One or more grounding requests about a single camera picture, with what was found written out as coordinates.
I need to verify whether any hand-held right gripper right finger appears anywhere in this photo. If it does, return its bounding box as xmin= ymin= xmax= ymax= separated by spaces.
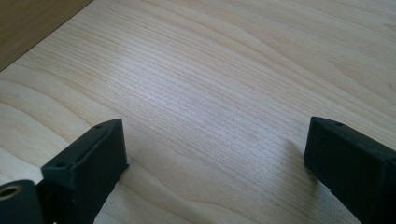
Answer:
xmin=304 ymin=116 xmax=396 ymax=224

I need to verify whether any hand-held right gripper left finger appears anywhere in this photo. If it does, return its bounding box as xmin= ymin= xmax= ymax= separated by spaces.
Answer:
xmin=40 ymin=118 xmax=130 ymax=224

